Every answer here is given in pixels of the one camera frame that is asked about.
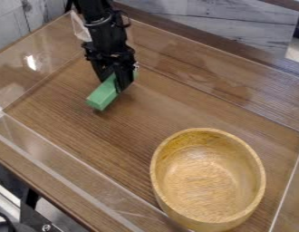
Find clear acrylic tray walls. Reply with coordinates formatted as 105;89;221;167
0;14;299;232

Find brown wooden bowl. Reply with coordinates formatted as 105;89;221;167
149;128;266;232

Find black cable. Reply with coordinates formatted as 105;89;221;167
0;209;17;232

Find green rectangular block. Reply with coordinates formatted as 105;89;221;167
85;69;137;111

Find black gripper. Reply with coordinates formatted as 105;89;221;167
79;21;138;94

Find clear acrylic corner bracket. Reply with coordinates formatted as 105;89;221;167
70;11;91;42

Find black table leg bracket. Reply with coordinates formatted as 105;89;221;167
19;188;62;232

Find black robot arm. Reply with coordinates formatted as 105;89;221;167
65;0;135;92

